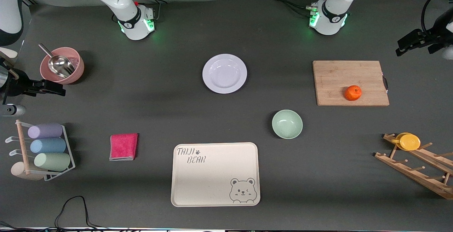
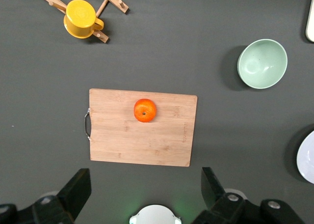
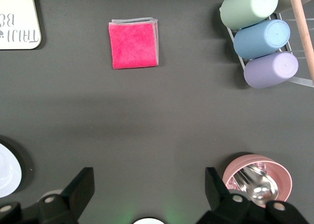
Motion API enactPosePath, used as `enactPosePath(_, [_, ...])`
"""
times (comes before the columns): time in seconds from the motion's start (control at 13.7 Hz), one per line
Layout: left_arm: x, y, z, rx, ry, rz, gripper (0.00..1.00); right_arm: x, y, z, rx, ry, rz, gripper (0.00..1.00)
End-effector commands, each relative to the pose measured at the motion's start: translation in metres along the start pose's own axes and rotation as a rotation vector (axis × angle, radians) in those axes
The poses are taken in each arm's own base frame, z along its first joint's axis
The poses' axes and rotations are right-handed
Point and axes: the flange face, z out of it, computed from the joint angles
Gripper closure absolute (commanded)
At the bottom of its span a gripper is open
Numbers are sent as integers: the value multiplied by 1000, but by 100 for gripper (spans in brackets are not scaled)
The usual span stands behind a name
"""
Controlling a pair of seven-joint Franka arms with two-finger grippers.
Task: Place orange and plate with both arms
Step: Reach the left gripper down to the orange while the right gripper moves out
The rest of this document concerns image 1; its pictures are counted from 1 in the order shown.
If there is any orange fruit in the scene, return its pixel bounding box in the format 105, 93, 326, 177
344, 85, 362, 101

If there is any white round plate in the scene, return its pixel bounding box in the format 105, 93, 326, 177
202, 54, 248, 94

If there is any metal scoop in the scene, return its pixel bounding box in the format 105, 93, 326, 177
38, 43, 76, 79

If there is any pink bowl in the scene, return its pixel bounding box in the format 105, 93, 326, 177
40, 47, 85, 85

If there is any beige background object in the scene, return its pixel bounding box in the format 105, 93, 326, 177
0, 47, 18, 59

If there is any purple cup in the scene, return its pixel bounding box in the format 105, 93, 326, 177
28, 123, 63, 139

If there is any blue cup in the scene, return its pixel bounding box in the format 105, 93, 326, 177
30, 138, 67, 154

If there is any green cup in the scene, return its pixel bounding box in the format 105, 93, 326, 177
34, 152, 71, 172

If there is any wooden cutting board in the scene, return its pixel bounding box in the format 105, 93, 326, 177
312, 60, 390, 106

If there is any beige cup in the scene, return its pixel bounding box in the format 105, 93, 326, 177
11, 161, 46, 181

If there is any pink folded cloth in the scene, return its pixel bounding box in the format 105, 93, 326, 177
109, 133, 139, 161

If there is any yellow cup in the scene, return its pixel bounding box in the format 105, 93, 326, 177
391, 132, 421, 151

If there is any wooden peg rack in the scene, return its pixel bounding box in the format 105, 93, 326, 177
374, 133, 453, 201

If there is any light green bowl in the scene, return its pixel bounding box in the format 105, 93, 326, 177
272, 109, 303, 140

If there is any beige bear print tray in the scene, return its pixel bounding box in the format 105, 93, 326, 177
171, 142, 261, 207

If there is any white wire cup rack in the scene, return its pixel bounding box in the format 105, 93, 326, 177
5, 120, 76, 182

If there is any thin black looped cable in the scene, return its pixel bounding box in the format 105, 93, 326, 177
0, 196, 107, 231

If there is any black left arm base cable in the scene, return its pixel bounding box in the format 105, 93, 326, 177
266, 0, 314, 16

